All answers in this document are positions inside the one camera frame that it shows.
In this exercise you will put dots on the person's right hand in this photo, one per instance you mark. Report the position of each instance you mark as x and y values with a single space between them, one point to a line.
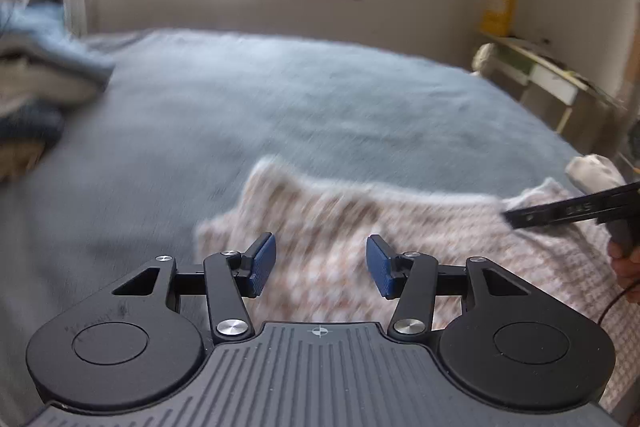
625 264

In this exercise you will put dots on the light blue folded cloth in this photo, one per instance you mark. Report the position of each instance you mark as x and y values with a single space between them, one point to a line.
50 37

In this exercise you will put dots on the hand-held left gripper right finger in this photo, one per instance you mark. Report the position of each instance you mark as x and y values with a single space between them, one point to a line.
379 266

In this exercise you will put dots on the white desk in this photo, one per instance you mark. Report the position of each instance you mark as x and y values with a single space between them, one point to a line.
545 77

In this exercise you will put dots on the white folded garment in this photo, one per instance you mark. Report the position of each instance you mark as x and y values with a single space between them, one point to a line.
45 77

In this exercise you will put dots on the cream bedpost finial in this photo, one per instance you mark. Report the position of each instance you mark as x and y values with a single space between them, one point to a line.
482 57

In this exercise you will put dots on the beige houndstooth coat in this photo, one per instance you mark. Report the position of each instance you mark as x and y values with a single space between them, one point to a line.
350 227

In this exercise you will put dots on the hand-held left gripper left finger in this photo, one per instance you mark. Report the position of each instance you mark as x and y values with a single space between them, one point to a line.
262 264

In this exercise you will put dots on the cream folded garment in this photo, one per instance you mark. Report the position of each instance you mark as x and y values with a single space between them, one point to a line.
595 174

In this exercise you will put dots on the yellow box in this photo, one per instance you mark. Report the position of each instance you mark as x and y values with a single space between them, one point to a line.
497 12

